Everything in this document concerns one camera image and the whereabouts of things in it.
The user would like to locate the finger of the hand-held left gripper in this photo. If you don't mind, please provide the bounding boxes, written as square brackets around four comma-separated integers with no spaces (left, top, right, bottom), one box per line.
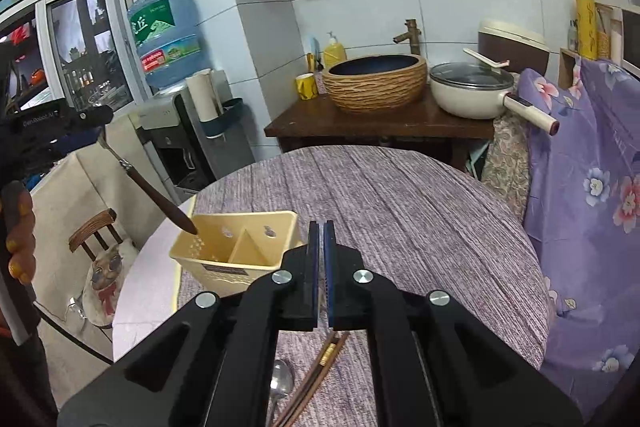
[50,108,115,148]

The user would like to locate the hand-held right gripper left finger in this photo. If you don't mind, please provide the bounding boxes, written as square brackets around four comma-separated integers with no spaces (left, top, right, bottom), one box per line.
[57,221,321,427]

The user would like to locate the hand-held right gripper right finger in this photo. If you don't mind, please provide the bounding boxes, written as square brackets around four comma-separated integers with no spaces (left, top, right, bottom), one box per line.
[322,221,583,427]

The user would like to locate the dark chopstick with gold band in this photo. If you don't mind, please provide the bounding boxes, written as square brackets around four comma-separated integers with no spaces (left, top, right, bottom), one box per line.
[280,332,351,427]
[272,341,338,427]

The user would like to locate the yellow plastic utensil holder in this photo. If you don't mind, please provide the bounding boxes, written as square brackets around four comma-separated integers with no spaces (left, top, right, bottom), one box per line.
[169,210,307,299]

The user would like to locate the brown handled metal fork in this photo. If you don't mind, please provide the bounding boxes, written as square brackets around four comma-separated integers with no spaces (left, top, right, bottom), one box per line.
[99,134,198,236]

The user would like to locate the person's left hand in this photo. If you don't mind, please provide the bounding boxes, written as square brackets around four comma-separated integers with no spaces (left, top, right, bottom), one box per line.
[4,191,36,286]

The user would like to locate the beige furniture cover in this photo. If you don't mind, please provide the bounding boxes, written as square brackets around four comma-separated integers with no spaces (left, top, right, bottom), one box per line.
[27,106,177,324]

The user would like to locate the sliding glass door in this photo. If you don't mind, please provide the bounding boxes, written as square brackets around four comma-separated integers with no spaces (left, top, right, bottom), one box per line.
[32,0,143,115]

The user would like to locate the purple striped tablecloth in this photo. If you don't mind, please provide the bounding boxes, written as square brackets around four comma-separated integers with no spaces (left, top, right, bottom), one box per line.
[176,146,557,427]

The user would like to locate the wooden chair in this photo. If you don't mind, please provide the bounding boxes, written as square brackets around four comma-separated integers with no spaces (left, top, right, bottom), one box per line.
[68,208,126,264]

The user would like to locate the metal spoon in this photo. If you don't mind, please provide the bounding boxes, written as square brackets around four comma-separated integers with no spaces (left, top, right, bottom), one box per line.
[269,358,296,427]

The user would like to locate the blue water jug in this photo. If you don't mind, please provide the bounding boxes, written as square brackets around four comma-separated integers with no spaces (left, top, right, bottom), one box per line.
[126,0,203,91]

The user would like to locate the grey water dispenser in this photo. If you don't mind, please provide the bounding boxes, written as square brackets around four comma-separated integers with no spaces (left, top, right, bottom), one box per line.
[137,82,257,204]

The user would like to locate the beige paper roll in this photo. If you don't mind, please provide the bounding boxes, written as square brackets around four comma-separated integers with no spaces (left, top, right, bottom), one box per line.
[186,68,224,122]

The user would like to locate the teal plastic holder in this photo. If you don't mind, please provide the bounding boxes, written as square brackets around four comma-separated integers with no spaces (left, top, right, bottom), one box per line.
[206,98,245,140]

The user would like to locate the dark wooden vanity table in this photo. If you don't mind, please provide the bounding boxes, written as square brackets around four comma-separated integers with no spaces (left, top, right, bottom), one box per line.
[263,91,497,168]

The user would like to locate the cat print cushion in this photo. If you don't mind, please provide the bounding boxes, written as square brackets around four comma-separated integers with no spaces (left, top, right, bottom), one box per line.
[79,240,142,329]

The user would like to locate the yellow mug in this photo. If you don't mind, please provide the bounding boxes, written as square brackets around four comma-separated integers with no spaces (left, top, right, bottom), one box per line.
[295,72,320,100]

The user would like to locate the woven pattern basin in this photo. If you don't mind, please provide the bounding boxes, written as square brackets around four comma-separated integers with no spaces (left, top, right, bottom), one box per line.
[321,53,430,113]

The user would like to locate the beige patterned cloth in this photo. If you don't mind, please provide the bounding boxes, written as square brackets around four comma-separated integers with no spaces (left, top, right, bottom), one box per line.
[481,111,532,219]

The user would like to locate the yellow soap dispenser bottle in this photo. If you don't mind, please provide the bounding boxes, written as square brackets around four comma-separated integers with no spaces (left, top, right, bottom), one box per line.
[323,32,348,69]

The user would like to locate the cream pot with glass lid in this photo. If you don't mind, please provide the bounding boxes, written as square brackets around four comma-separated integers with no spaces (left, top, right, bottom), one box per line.
[428,61,560,138]

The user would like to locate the bronze faucet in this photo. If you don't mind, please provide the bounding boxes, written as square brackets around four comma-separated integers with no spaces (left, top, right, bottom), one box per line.
[392,19,422,56]

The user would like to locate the white rice paddle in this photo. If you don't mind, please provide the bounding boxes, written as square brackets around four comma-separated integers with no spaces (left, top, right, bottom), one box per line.
[462,47,510,70]

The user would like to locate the purple floral cloth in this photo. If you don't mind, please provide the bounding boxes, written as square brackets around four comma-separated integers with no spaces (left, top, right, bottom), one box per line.
[514,56,640,424]

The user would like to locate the cream and brown rice cooker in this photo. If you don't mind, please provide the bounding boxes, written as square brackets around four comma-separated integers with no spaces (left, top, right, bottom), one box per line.
[477,19,551,76]

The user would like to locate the wooden box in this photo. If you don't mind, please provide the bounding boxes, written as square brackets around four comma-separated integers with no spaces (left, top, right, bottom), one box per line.
[557,47,584,90]

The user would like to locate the white microwave oven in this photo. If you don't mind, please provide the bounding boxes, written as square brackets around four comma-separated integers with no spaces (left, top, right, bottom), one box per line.
[609,3,640,68]

